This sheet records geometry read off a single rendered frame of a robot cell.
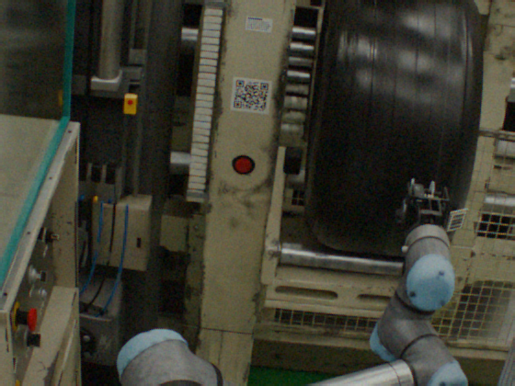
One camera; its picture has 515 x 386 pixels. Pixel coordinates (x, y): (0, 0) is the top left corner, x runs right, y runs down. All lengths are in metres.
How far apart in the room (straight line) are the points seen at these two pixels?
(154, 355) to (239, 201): 0.80
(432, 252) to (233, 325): 0.94
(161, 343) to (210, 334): 0.95
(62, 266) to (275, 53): 0.58
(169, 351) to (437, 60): 0.78
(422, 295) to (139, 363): 0.43
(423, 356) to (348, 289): 0.72
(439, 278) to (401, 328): 0.11
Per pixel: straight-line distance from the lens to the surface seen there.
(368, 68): 2.03
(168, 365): 1.60
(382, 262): 2.34
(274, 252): 2.28
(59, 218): 2.11
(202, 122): 2.28
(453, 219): 2.14
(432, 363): 1.65
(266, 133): 2.27
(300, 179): 2.56
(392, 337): 1.72
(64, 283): 2.21
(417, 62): 2.05
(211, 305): 2.52
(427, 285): 1.66
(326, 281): 2.35
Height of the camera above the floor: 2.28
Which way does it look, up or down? 33 degrees down
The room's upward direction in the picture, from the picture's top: 7 degrees clockwise
